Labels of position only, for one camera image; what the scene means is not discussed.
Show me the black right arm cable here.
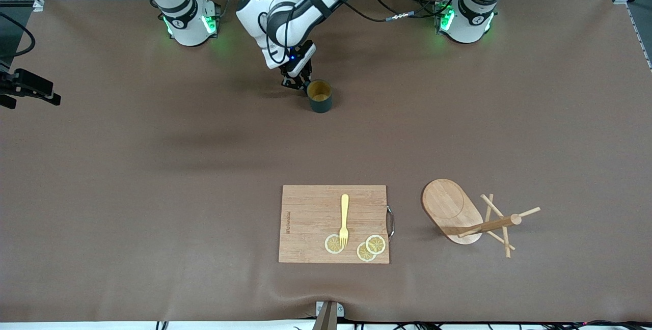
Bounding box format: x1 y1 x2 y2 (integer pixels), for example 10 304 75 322
0 12 36 59

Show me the teal cup yellow inside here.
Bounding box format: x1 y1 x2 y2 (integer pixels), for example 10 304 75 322
306 79 334 114

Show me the metal table edge bracket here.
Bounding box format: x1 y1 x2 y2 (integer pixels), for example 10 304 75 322
312 300 345 330

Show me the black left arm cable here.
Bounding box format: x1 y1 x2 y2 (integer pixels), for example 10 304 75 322
262 0 467 66

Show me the yellow plastic fork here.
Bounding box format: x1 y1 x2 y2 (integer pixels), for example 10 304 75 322
339 194 350 248

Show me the brown table mat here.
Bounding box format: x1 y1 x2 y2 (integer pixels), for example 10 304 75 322
0 0 652 323

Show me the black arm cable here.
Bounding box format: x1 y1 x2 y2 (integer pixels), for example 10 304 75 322
262 0 467 66
0 12 36 59

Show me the wooden cutting board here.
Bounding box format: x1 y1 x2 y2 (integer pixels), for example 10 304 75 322
278 184 390 264

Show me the wooden cup rack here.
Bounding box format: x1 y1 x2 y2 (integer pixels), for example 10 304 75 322
421 178 541 259

